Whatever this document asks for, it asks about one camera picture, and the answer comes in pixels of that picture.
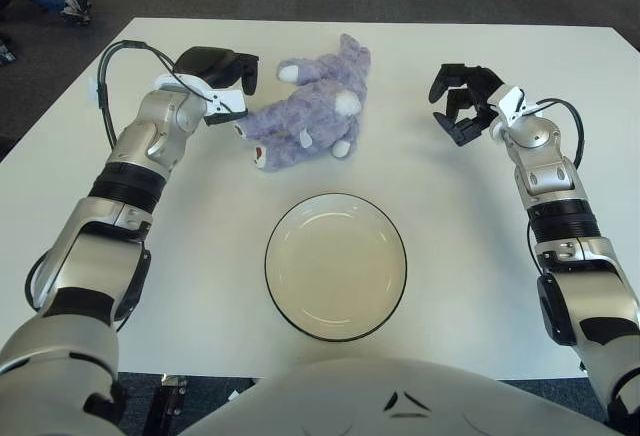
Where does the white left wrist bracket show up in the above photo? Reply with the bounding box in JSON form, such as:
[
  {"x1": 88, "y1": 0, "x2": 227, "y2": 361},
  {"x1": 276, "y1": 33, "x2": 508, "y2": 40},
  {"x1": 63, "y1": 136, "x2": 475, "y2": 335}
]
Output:
[{"x1": 154, "y1": 73, "x2": 249, "y2": 117}]

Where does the black metal frame part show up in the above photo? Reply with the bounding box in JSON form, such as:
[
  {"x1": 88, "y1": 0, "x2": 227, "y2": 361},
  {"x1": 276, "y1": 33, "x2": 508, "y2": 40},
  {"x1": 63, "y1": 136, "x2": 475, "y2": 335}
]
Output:
[{"x1": 147, "y1": 374, "x2": 190, "y2": 436}]

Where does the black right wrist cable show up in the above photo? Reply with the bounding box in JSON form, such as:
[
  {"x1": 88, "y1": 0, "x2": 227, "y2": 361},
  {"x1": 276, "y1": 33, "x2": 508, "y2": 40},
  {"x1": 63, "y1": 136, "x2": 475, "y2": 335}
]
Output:
[{"x1": 537, "y1": 98, "x2": 586, "y2": 170}]

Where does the black left elbow cable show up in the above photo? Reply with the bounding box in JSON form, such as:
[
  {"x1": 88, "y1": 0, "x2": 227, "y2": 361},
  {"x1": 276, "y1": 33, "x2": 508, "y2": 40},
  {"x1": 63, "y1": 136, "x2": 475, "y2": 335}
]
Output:
[{"x1": 24, "y1": 248, "x2": 151, "y2": 332}]

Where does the grey white sneaker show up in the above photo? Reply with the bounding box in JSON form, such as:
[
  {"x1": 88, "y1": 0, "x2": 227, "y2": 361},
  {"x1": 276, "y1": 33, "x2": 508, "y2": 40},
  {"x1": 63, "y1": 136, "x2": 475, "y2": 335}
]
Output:
[{"x1": 59, "y1": 0, "x2": 94, "y2": 26}]

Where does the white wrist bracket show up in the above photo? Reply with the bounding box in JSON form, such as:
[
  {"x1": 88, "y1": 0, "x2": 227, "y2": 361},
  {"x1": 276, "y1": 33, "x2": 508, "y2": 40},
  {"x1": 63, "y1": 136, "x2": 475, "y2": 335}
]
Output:
[
  {"x1": 154, "y1": 73, "x2": 249, "y2": 117},
  {"x1": 487, "y1": 84, "x2": 544, "y2": 130}
]

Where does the purple plush bunny doll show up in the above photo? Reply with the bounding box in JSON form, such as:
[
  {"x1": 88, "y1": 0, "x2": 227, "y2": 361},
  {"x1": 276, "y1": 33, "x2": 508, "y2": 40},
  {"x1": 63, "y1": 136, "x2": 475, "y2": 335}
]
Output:
[{"x1": 232, "y1": 33, "x2": 372, "y2": 173}]

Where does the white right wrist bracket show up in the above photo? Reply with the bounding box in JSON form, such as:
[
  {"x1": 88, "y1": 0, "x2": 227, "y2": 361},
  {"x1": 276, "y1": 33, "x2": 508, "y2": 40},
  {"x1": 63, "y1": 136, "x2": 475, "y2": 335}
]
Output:
[{"x1": 487, "y1": 84, "x2": 544, "y2": 130}]

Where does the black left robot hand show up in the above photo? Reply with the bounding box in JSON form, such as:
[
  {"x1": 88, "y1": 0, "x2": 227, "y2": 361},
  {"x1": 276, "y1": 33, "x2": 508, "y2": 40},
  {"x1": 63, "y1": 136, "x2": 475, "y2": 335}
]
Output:
[{"x1": 172, "y1": 45, "x2": 261, "y2": 128}]

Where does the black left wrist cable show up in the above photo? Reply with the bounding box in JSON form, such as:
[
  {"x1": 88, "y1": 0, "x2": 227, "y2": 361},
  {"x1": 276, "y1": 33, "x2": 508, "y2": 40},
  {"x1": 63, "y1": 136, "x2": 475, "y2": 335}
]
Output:
[{"x1": 96, "y1": 39, "x2": 211, "y2": 152}]

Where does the grey robot torso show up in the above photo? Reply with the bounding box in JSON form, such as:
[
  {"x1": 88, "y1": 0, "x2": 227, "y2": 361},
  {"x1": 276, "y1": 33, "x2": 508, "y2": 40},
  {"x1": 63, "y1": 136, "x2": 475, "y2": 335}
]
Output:
[{"x1": 184, "y1": 355, "x2": 611, "y2": 436}]

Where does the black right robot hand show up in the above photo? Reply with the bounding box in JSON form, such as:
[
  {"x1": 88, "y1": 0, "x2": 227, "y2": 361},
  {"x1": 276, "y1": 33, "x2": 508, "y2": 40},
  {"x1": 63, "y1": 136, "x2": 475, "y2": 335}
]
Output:
[{"x1": 428, "y1": 62, "x2": 504, "y2": 147}]

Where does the white plate with black rim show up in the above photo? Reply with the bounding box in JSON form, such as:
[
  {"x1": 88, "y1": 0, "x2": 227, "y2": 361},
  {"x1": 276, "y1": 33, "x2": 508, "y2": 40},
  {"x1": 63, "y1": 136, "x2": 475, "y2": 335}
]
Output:
[{"x1": 264, "y1": 191, "x2": 409, "y2": 343}]

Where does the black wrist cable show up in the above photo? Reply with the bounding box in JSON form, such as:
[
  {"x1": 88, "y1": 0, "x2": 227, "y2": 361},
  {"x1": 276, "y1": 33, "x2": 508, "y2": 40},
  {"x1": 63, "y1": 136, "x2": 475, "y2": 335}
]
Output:
[
  {"x1": 96, "y1": 39, "x2": 211, "y2": 152},
  {"x1": 537, "y1": 98, "x2": 586, "y2": 170}
]

